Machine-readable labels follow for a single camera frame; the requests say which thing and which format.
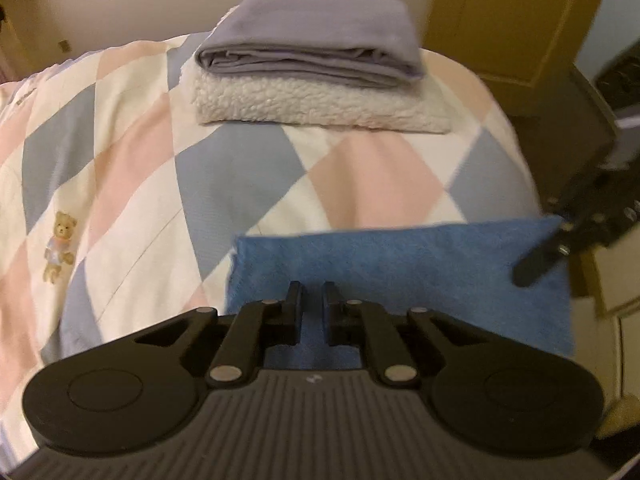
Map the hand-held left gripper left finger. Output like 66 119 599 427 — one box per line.
131 281 305 387

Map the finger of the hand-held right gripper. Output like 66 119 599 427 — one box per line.
515 219 584 289

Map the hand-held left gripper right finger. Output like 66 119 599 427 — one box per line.
322 281 493 386

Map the blue towel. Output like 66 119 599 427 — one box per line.
225 217 576 371

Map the cream cabinet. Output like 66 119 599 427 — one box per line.
575 245 640 319

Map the yellow wooden wardrobe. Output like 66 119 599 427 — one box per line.
422 0 614 117

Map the folded white fleece blanket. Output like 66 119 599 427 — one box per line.
182 5 483 136

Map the checkered pastel quilt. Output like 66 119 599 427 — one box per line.
0 32 543 461

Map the folded grey blanket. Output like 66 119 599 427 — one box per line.
194 0 426 92

